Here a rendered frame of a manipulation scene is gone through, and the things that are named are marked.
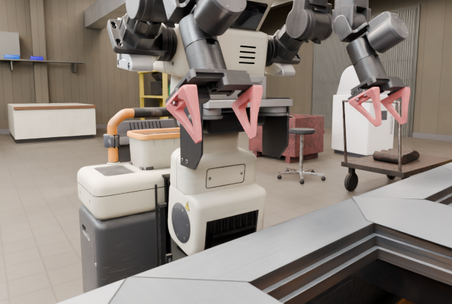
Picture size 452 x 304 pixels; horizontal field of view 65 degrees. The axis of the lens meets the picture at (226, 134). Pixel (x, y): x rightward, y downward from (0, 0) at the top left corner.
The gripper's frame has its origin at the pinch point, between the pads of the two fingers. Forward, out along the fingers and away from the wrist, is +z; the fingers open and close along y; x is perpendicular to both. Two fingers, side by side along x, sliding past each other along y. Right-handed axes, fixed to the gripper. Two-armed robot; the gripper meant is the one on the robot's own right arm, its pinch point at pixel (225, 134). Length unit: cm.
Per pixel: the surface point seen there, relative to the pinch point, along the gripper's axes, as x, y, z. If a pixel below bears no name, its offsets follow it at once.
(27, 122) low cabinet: 738, 45, -310
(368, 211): -2.8, 21.7, 16.3
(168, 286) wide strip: -4.7, -15.2, 17.3
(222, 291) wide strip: -8.1, -11.2, 19.1
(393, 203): -2.7, 29.1, 16.2
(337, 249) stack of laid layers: -6.0, 8.6, 19.5
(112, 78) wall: 886, 290, -501
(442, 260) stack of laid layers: -13.3, 18.6, 24.2
